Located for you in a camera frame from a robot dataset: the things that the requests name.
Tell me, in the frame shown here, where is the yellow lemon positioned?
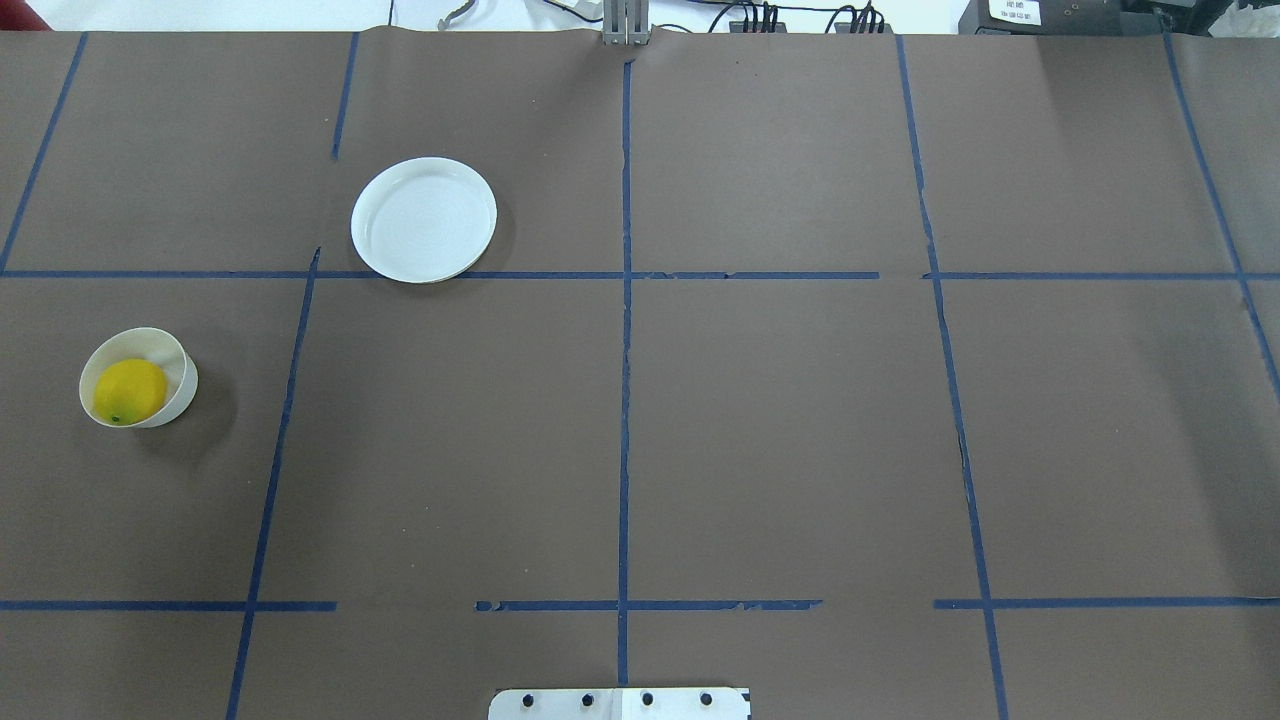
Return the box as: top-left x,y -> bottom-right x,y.
91,357 -> 168,427

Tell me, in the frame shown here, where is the white round plate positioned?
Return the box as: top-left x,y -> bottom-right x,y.
349,158 -> 499,284

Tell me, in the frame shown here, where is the white bowl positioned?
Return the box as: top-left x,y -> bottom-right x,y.
78,327 -> 198,429

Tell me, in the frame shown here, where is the black box device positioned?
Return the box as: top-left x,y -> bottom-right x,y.
957,1 -> 1165,37

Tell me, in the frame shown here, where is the aluminium frame post right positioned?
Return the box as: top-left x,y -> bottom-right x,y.
600,0 -> 652,46

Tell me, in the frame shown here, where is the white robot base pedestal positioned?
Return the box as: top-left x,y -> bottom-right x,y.
486,685 -> 753,719

